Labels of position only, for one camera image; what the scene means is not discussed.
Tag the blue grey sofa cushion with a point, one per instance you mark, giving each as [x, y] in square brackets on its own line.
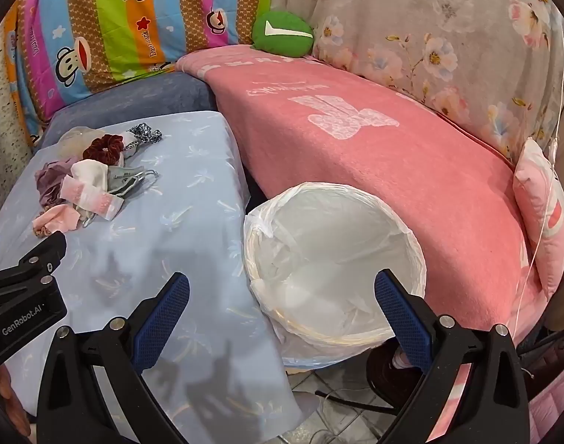
[147, 95]

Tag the dark round object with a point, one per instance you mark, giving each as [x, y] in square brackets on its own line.
[383, 374]

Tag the grey floral sheet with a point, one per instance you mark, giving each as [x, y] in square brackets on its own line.
[425, 23]

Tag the pink quilted cloth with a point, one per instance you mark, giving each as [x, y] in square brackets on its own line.
[554, 402]

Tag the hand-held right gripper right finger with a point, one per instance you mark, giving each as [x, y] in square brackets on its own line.
[402, 323]

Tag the green round check mark cushion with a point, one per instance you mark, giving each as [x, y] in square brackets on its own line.
[282, 32]

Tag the dark red scrunchie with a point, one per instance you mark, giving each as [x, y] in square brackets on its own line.
[92, 150]

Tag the light blue printed cloth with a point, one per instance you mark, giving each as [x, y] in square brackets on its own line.
[171, 194]

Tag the pink blanket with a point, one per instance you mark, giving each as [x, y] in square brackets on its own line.
[356, 148]

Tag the person's left hand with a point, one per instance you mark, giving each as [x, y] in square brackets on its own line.
[6, 395]

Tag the mauve cloth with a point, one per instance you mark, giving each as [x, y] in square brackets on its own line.
[50, 180]

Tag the clear plastic bag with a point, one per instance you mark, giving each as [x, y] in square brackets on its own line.
[74, 141]

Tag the grey face mask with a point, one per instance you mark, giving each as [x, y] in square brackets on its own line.
[120, 180]

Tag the colourful monkey print blanket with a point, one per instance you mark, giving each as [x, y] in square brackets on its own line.
[124, 18]

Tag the black white patterned scrunchie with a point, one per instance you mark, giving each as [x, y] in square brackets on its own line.
[145, 133]

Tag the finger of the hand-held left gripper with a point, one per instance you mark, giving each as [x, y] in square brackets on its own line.
[37, 259]

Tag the bin with white bag liner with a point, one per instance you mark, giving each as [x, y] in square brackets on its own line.
[337, 263]

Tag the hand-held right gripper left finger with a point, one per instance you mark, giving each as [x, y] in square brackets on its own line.
[166, 319]

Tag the pink pillow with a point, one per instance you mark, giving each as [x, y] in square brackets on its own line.
[540, 203]

